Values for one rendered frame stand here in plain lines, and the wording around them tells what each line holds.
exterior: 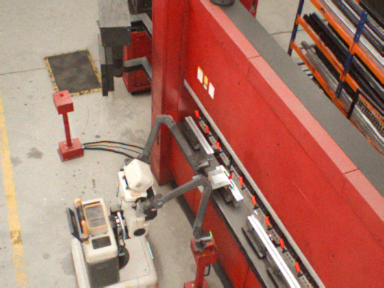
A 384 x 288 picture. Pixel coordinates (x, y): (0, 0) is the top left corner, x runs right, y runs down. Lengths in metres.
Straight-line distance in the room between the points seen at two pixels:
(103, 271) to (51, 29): 4.29
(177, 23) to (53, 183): 2.32
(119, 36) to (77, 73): 2.67
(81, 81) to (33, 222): 2.16
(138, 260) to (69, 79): 2.93
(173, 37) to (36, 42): 3.53
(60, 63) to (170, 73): 2.83
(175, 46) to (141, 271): 1.94
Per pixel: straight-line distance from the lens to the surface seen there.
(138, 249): 4.94
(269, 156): 3.69
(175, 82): 4.80
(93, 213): 4.41
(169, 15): 4.36
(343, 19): 5.82
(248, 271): 4.39
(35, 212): 5.64
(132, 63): 5.27
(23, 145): 6.28
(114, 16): 4.57
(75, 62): 7.29
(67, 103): 5.49
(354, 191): 2.97
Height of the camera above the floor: 4.43
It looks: 45 degrees down
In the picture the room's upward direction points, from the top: 5 degrees clockwise
